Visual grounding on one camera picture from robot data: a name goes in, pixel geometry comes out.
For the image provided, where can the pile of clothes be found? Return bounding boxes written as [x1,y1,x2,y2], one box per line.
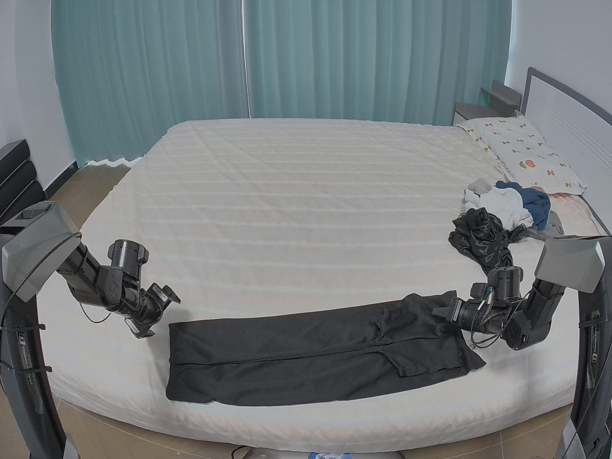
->
[461,179,565,240]

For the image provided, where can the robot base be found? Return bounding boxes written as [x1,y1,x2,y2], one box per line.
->
[234,448,397,459]

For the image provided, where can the blue-green curtain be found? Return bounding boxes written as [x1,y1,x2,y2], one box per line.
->
[244,0,512,125]
[50,0,249,166]

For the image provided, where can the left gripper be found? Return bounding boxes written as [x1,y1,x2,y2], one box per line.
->
[124,282,181,340]

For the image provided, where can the black trousers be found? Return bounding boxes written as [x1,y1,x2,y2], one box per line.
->
[165,292,487,407]

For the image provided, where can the grey bedside table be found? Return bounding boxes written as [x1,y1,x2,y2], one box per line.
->
[453,79,523,127]

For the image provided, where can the white printed pillow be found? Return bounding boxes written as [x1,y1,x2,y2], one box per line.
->
[455,115,588,196]

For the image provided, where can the black chest of drawers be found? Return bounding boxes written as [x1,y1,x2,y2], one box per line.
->
[0,139,48,226]

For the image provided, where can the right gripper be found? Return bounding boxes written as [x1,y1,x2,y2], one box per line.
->
[449,297,485,335]

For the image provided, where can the black satin garment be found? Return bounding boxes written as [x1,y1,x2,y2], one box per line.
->
[448,208,527,276]

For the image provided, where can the bed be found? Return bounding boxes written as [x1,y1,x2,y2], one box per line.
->
[29,67,612,453]

